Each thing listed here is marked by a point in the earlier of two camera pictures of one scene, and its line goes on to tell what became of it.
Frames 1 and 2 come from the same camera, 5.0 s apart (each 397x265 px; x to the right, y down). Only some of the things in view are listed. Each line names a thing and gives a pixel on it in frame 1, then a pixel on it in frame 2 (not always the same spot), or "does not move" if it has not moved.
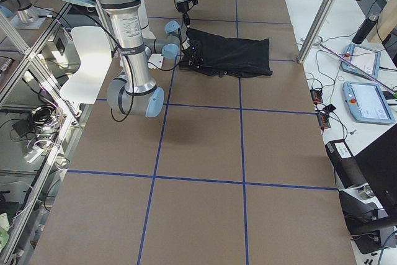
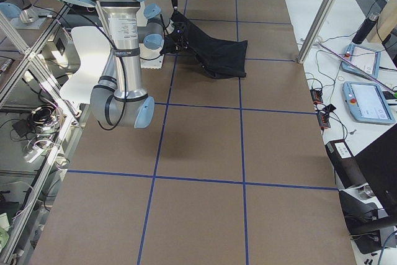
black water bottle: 365,28 does not move
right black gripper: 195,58 -> 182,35
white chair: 95,58 does not move
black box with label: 347,168 does not move
